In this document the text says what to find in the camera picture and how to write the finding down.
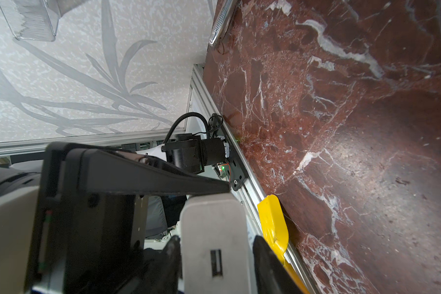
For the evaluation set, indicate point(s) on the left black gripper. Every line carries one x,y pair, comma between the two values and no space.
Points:
91,213

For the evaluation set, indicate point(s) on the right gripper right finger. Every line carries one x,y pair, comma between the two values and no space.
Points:
271,276

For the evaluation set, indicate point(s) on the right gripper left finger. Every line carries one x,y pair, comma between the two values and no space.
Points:
164,273

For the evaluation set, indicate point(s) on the white charger plug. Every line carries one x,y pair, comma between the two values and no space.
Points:
215,246

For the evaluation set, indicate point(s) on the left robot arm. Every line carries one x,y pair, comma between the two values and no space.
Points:
194,150

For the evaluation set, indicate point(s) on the yellow toy shovel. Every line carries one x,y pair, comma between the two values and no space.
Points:
276,234

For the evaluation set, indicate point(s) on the aluminium front rail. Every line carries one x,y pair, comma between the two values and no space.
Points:
248,189

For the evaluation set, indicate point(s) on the clear plastic wall shelf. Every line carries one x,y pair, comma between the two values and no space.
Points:
36,20

